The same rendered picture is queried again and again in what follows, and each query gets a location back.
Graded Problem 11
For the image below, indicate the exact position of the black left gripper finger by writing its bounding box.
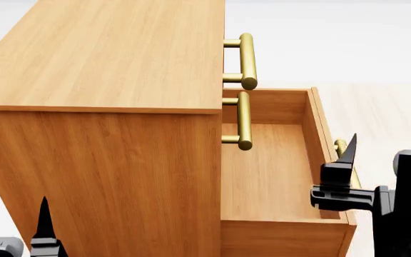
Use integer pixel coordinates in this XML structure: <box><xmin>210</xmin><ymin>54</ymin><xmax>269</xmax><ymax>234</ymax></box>
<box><xmin>29</xmin><ymin>196</ymin><xmax>69</xmax><ymax>257</ymax></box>

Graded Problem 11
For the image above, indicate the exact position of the wooden drawer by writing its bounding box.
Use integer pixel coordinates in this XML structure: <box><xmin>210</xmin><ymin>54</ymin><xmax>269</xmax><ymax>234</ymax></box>
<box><xmin>220</xmin><ymin>86</ymin><xmax>358</xmax><ymax>257</ymax></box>

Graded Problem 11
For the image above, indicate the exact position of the long brass bar handle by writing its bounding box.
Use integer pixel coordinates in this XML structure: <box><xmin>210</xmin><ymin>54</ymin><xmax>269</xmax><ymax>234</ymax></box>
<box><xmin>222</xmin><ymin>32</ymin><xmax>259</xmax><ymax>91</ymax></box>

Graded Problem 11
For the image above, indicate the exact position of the light wooden cabinet body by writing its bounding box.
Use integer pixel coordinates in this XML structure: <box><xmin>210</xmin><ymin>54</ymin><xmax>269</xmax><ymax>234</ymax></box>
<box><xmin>0</xmin><ymin>0</ymin><xmax>226</xmax><ymax>257</ymax></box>

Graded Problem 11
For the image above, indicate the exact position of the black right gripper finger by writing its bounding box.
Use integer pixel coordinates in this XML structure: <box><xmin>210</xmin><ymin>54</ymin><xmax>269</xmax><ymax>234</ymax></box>
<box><xmin>320</xmin><ymin>133</ymin><xmax>358</xmax><ymax>188</ymax></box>

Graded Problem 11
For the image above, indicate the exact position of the thin brass drawer handle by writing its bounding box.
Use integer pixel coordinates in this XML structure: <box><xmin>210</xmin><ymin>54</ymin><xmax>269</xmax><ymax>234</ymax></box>
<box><xmin>333</xmin><ymin>138</ymin><xmax>363</xmax><ymax>190</ymax></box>

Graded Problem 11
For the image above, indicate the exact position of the short brass bar handle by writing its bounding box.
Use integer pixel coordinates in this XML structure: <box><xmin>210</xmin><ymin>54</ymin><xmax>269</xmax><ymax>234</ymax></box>
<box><xmin>221</xmin><ymin>91</ymin><xmax>254</xmax><ymax>151</ymax></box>

